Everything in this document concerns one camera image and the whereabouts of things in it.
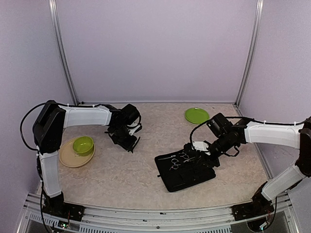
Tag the green plate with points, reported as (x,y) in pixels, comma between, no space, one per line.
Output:
(196,115)

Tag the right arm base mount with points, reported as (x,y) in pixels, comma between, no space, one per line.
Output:
(251,210)

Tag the left aluminium frame post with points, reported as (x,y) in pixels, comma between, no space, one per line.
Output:
(61,50)

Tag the front aluminium rail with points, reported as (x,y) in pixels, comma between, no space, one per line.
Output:
(96,219)

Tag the right aluminium frame post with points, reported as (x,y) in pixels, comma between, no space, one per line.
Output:
(251,52)

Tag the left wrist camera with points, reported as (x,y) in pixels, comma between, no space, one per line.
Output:
(133,128)

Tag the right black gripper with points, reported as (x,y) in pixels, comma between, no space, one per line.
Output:
(210,162)

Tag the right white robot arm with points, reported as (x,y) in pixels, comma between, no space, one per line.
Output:
(248,130)

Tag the green bowl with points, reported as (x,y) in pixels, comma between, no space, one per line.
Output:
(83,146)

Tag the beige plate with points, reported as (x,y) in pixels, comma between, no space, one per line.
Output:
(69,158)

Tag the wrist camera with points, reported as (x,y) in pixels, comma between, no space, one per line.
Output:
(133,128)
(200,146)

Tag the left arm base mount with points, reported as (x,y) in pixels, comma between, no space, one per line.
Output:
(62,210)

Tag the silver scissors black blades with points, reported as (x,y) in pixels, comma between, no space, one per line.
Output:
(178,156)

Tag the aluminium frame post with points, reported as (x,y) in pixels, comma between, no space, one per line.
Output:
(61,50)
(251,52)

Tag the black tool pouch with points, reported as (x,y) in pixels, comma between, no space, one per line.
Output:
(188,174)

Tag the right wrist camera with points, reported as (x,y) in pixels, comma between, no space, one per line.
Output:
(200,146)

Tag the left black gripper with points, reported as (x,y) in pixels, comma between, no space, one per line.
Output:
(128,145)

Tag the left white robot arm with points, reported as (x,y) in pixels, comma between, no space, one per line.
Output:
(54,117)

